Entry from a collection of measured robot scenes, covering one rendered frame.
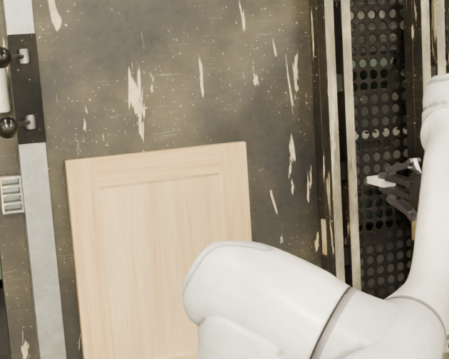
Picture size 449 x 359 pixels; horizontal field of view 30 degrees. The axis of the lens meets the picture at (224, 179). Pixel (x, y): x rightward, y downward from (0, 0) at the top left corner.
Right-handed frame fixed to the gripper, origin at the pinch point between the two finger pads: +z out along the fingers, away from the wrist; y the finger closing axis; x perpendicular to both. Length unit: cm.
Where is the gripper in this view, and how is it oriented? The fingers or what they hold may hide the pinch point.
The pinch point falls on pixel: (380, 181)
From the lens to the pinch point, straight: 182.1
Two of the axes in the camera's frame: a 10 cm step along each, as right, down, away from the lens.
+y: -0.6, -9.9, -1.6
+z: -3.5, -1.2, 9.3
